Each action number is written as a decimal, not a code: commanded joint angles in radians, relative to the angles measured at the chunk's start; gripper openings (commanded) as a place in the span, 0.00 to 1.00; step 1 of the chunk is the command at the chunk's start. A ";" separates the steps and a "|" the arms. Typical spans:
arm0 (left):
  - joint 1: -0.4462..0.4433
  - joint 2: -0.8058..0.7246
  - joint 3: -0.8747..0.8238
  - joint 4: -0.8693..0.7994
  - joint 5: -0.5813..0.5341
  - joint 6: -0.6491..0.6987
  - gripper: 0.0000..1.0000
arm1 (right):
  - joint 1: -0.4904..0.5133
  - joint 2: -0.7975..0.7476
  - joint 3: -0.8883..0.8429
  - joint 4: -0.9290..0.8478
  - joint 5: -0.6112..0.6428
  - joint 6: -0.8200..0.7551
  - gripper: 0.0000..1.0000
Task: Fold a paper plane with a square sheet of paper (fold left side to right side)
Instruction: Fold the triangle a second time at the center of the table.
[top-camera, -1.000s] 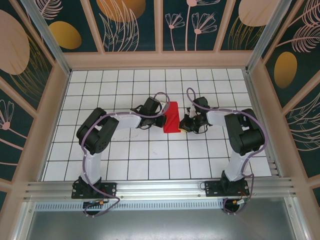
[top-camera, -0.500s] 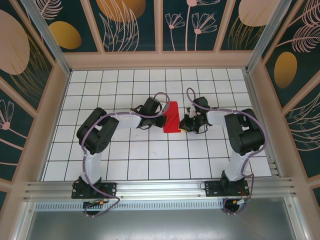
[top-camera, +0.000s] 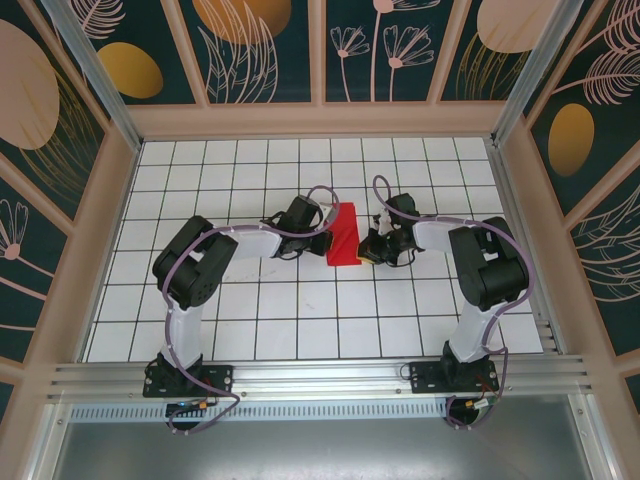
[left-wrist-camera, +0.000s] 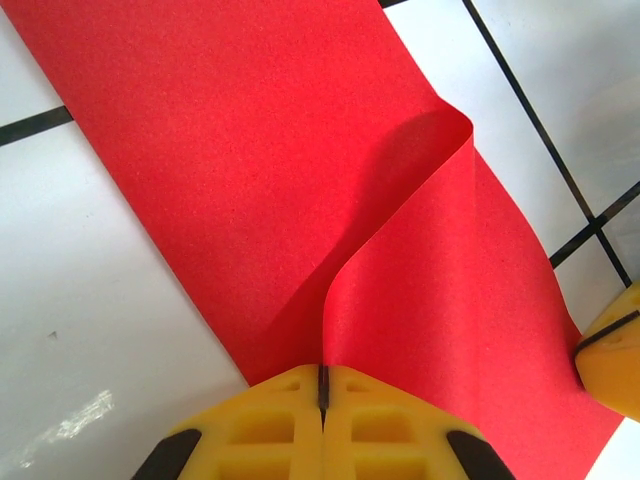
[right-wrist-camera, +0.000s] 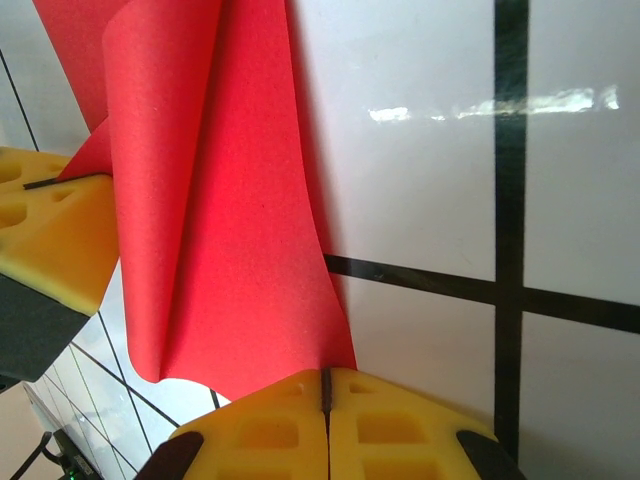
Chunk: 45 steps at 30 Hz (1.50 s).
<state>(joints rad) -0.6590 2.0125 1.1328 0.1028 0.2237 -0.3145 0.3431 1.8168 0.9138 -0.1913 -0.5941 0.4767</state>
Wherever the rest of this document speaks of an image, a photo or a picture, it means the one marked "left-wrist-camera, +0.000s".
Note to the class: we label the red cloth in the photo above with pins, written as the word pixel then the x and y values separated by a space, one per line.
pixel 225 150

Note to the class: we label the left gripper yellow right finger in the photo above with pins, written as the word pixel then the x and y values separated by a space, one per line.
pixel 395 435

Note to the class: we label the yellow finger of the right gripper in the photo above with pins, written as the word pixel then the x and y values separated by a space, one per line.
pixel 620 312
pixel 617 370

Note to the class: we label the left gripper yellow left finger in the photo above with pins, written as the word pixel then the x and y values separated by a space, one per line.
pixel 260 430

